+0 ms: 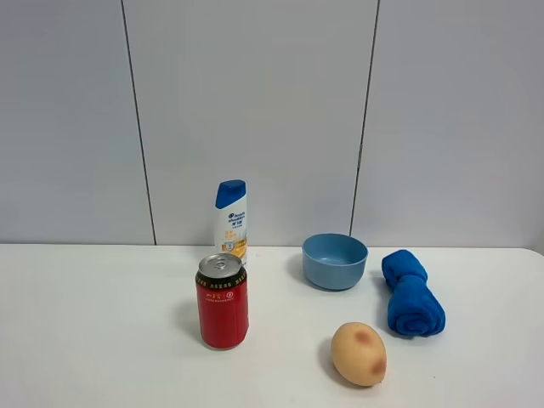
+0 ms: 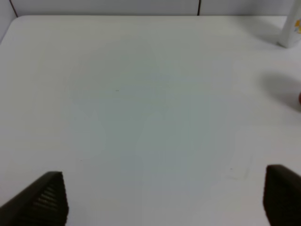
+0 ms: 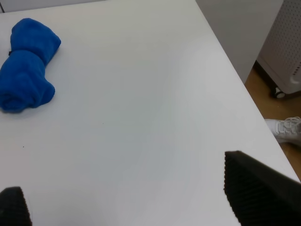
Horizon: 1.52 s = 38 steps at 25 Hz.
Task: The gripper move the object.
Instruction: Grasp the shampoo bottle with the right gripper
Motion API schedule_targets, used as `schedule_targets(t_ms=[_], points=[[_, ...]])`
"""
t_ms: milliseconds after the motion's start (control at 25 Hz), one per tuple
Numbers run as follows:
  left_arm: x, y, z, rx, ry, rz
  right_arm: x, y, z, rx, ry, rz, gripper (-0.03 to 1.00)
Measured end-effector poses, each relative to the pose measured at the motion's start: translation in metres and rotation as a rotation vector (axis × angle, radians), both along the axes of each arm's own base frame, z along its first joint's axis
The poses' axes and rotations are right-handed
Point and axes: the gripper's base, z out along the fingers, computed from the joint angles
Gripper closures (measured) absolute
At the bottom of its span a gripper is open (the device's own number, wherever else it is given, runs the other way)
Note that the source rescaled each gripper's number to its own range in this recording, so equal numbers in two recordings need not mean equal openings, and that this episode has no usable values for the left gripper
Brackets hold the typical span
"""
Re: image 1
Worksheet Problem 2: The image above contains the white blue shampoo bottle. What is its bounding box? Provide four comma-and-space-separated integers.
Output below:
214, 179, 247, 266

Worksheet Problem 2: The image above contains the blue plastic bowl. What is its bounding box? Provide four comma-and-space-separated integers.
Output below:
302, 233, 369, 291

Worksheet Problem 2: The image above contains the red soda can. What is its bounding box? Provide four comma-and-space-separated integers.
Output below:
195, 252, 249, 349

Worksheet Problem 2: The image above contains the tan potato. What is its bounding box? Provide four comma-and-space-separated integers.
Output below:
331, 322, 387, 387

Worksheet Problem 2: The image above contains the rolled blue towel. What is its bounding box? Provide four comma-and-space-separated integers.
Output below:
382, 249, 446, 337

